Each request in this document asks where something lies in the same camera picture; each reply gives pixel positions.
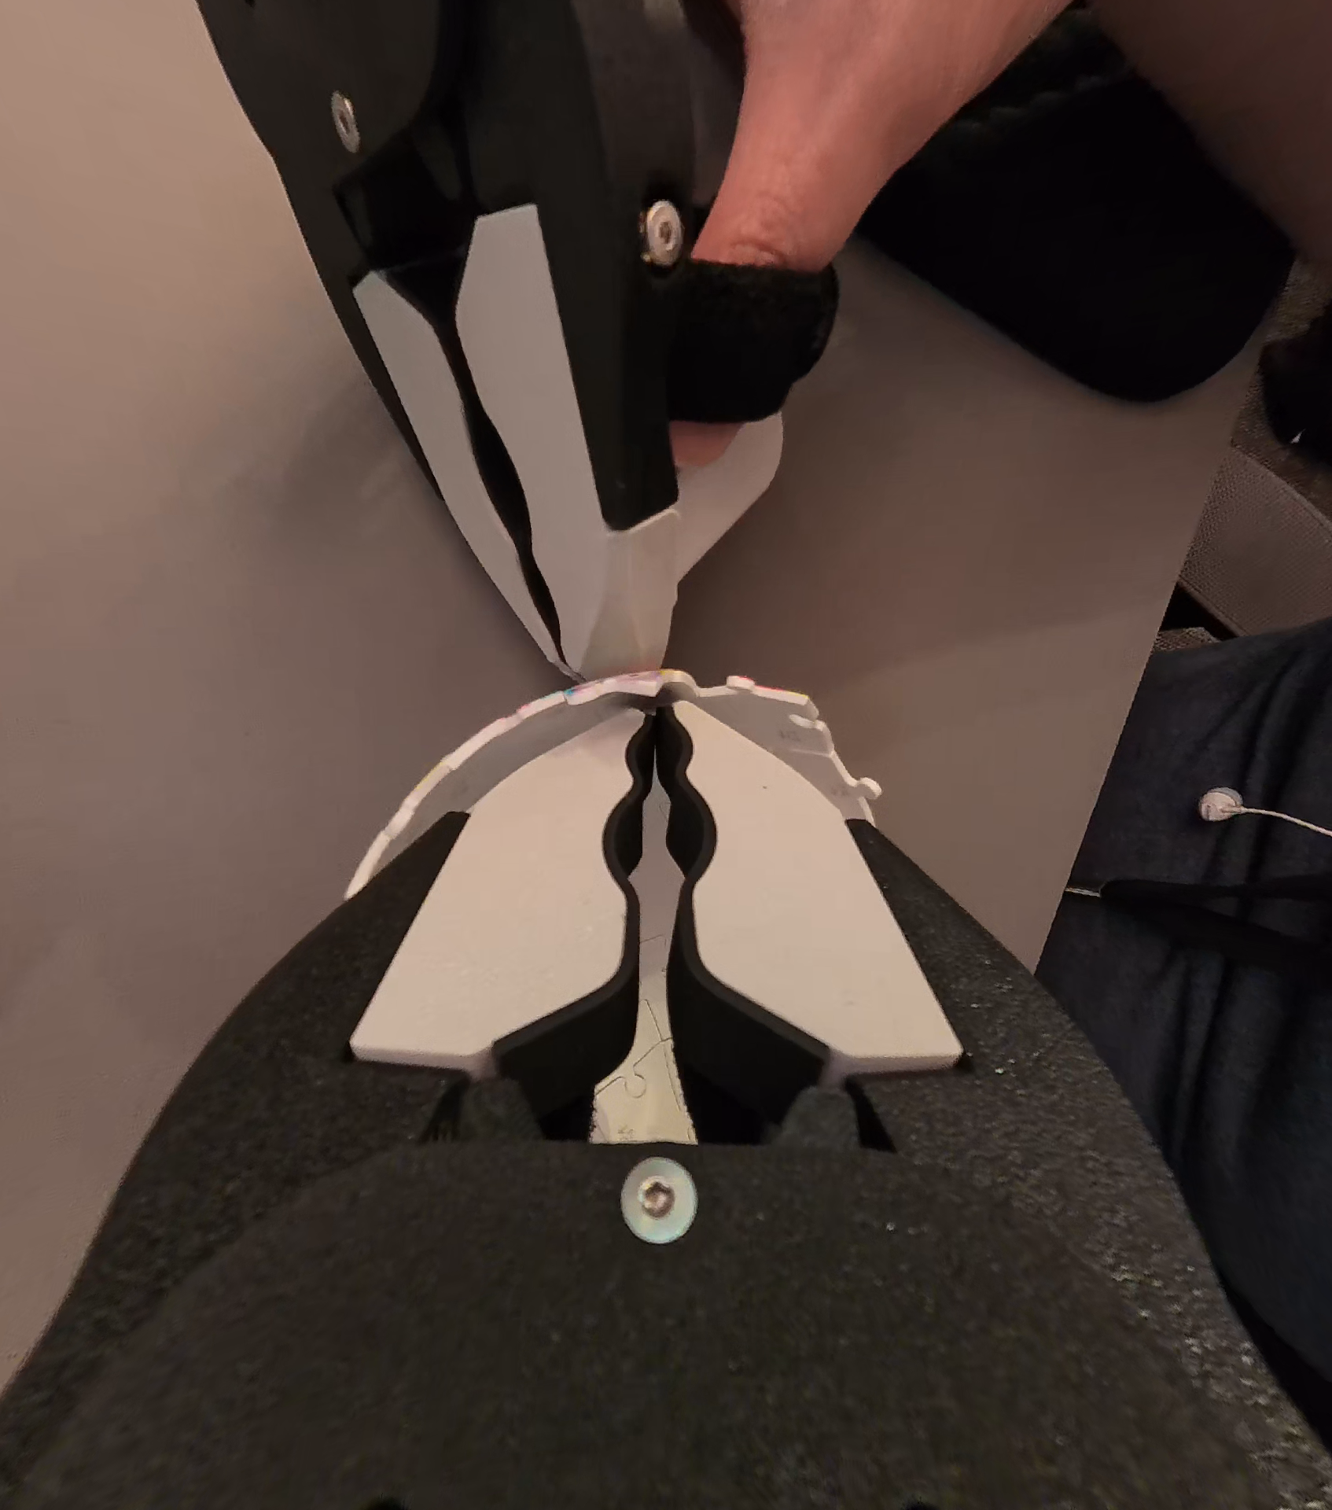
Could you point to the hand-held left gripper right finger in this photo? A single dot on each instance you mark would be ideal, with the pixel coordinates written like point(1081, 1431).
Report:
point(820, 943)

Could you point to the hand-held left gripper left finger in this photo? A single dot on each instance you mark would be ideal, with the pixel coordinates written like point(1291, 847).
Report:
point(503, 943)

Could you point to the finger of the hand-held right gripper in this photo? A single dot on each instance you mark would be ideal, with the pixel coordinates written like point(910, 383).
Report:
point(443, 424)
point(561, 401)

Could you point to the assembled white puzzle section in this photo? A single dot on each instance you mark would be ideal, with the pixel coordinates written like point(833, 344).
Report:
point(621, 707)

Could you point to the person's right forearm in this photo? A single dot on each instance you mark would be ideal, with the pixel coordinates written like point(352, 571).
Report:
point(1281, 94)

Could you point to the person's right hand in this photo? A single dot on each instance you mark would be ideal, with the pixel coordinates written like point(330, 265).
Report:
point(856, 107)

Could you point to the black chair armrest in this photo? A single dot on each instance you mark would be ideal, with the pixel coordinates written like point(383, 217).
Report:
point(1092, 236)

